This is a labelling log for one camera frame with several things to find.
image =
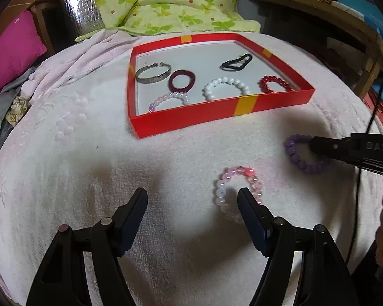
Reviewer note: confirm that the red shallow cardboard box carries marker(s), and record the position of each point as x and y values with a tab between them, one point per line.
191	57

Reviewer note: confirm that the green floral quilt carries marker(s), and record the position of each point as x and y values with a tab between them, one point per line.
166	3

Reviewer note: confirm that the silver insulation foil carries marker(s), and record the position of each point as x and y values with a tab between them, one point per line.
79	3

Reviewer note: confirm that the magenta pillow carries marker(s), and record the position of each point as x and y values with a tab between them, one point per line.
12	51

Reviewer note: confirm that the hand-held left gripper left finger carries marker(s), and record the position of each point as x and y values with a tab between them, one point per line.
131	223

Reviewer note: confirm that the small patterned cushion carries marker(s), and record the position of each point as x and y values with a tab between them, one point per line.
17	110

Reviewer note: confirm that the blue cardboard box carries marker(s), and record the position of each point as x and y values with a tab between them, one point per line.
367	9

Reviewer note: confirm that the wooden side table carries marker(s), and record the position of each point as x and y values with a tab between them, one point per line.
332	16

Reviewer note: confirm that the silver bangle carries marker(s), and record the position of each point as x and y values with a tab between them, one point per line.
150	75

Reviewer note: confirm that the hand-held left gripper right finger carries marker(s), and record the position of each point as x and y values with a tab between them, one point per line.
253	223

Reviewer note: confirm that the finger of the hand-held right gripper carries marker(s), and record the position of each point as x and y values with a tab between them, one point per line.
332	148

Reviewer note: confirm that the dark red bangle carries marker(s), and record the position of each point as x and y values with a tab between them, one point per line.
178	87

